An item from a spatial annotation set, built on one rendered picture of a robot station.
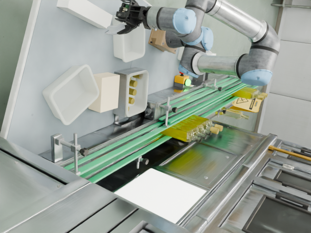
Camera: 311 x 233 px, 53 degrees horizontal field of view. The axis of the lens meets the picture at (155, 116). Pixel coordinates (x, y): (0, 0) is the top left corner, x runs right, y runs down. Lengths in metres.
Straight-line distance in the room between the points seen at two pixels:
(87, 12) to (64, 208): 0.80
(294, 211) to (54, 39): 1.27
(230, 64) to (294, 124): 6.39
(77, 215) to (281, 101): 7.14
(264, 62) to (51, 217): 0.98
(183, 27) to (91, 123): 0.72
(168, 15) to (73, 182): 0.58
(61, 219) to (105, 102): 0.80
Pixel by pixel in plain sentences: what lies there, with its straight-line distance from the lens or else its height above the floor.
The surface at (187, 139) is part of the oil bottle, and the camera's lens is 1.69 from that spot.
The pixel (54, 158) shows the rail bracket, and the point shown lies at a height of 0.86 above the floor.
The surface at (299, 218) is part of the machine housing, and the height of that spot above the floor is 1.69.
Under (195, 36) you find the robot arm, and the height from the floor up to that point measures 1.24.
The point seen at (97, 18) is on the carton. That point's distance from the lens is 1.34.
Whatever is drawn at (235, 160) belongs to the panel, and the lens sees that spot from 1.80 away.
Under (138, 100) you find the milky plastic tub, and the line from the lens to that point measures 1.69.
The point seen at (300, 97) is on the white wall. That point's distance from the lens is 7.59.
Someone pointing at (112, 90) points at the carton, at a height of 0.82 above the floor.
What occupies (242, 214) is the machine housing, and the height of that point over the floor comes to 1.48.
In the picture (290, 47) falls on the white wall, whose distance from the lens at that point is 7.48.
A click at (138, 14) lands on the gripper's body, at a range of 1.11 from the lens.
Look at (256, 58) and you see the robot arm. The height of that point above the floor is 1.39.
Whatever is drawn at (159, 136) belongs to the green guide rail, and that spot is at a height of 0.91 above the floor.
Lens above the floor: 1.74
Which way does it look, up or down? 30 degrees down
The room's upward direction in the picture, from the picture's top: 107 degrees clockwise
